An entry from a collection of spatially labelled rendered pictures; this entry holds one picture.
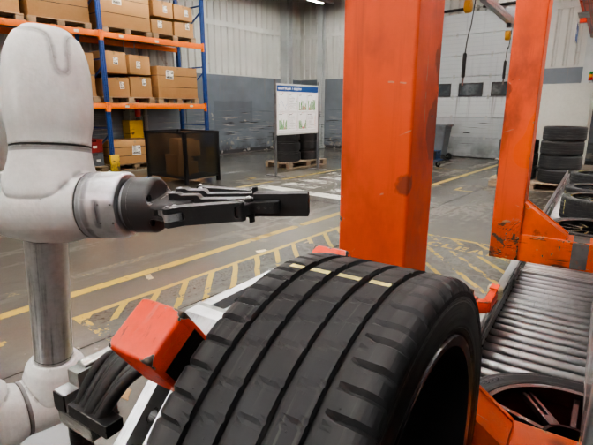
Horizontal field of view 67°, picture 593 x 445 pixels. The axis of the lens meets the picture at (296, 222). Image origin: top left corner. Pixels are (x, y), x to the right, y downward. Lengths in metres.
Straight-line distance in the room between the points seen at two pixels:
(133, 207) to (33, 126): 0.16
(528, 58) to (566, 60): 10.85
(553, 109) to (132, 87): 9.37
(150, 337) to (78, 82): 0.35
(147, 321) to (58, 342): 0.88
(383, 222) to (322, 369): 0.57
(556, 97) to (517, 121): 8.74
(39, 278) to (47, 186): 0.70
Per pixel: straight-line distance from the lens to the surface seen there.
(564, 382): 1.83
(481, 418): 1.16
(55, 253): 1.30
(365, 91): 0.98
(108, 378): 0.72
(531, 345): 2.56
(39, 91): 0.67
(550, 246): 2.92
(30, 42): 0.70
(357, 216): 1.01
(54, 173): 0.66
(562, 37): 13.75
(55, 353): 1.45
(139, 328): 0.57
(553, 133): 8.82
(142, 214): 0.60
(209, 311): 0.64
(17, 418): 1.49
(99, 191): 0.62
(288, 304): 0.54
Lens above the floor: 1.39
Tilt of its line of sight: 14 degrees down
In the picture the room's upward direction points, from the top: straight up
